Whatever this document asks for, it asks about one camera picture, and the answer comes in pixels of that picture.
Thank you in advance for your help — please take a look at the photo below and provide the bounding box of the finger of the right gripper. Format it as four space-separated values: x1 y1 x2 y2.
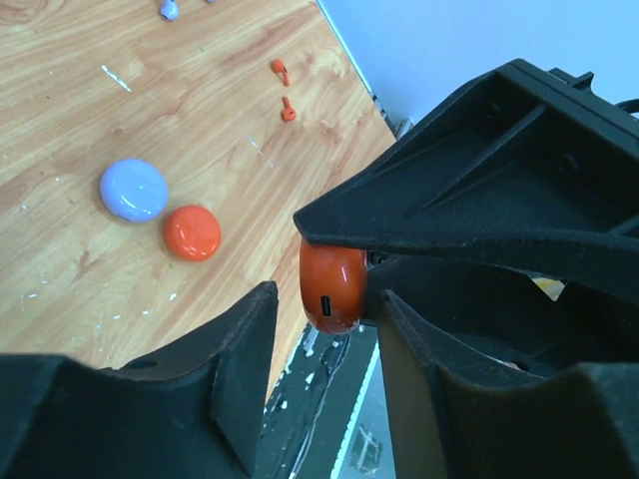
364 256 638 376
294 59 638 303

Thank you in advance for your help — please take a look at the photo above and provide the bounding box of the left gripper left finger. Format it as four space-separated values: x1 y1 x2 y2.
1 281 279 478

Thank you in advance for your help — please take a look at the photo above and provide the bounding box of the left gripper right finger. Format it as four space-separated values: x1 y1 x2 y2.
378 291 638 478

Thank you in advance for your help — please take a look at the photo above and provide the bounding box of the orange earbud case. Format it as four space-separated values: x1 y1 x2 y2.
164 205 222 262
300 239 367 334

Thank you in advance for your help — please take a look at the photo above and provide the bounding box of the purple earbud case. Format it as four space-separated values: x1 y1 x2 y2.
99 159 169 223

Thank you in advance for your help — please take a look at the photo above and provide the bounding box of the orange earbud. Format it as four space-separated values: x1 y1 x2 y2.
281 97 297 123
271 59 291 87

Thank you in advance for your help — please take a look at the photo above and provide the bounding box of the purple earbud far right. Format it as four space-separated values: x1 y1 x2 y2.
159 0 180 21

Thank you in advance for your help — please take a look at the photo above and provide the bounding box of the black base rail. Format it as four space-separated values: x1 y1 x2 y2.
254 325 377 478

